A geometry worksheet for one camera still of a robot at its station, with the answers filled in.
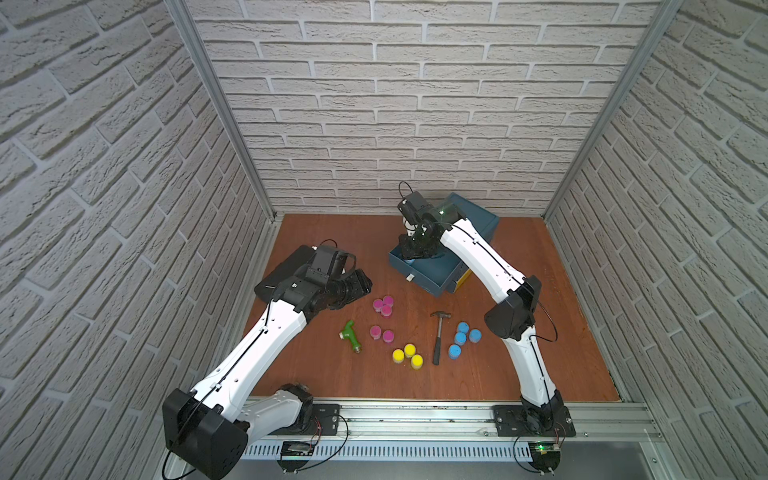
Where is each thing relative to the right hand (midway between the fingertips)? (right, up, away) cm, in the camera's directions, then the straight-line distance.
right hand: (411, 253), depth 86 cm
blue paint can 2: (+18, -24, -2) cm, 30 cm away
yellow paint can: (0, -28, -3) cm, 28 cm away
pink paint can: (-10, -17, +6) cm, 21 cm away
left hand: (-11, -7, -9) cm, 16 cm away
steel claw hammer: (+8, -27, +1) cm, 28 cm away
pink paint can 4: (-11, -24, +1) cm, 26 cm away
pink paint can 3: (-8, -18, +4) cm, 20 cm away
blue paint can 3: (+14, -25, 0) cm, 29 cm away
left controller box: (-30, -49, -15) cm, 59 cm away
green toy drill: (-18, -24, +1) cm, 31 cm away
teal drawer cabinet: (+23, +10, +4) cm, 26 cm away
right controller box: (+32, -49, -15) cm, 60 cm away
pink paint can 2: (-7, -16, +8) cm, 19 cm away
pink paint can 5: (-7, -25, 0) cm, 26 cm away
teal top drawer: (+7, -6, 0) cm, 9 cm away
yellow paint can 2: (+1, -30, -5) cm, 31 cm away
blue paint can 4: (+12, -28, -3) cm, 31 cm away
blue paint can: (+16, -22, +1) cm, 27 cm away
